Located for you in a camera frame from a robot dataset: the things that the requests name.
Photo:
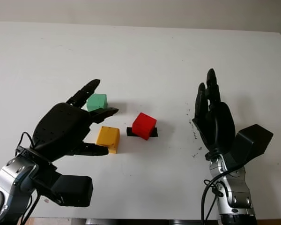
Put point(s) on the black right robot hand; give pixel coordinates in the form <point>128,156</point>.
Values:
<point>220,126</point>

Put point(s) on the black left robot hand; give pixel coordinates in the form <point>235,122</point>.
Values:
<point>61,131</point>

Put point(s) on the green cube block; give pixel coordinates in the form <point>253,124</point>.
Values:
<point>97,102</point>

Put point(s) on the yellow cube block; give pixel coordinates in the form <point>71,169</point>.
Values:
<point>107,137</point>

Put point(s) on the red cube block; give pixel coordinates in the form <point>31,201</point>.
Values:
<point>144,125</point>

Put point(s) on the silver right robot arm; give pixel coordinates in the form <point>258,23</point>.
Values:
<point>234,192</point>

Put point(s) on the black tape strip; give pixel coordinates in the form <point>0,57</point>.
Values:
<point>129,132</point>

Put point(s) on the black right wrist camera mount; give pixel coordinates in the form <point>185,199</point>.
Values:
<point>250,143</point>

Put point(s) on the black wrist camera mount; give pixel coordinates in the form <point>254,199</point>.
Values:
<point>72,189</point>
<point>250,143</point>

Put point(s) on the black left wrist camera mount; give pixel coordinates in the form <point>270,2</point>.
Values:
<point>72,189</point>

